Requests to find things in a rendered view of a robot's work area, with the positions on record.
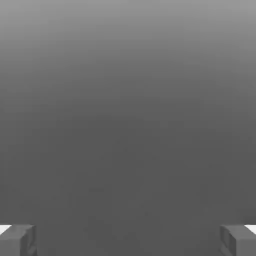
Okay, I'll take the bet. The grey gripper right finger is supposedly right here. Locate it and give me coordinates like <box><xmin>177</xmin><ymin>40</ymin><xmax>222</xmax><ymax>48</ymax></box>
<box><xmin>219</xmin><ymin>224</ymin><xmax>256</xmax><ymax>256</ymax></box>

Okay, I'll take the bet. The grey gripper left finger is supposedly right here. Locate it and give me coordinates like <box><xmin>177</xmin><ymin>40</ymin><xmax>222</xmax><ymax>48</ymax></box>
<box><xmin>0</xmin><ymin>224</ymin><xmax>38</xmax><ymax>256</ymax></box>

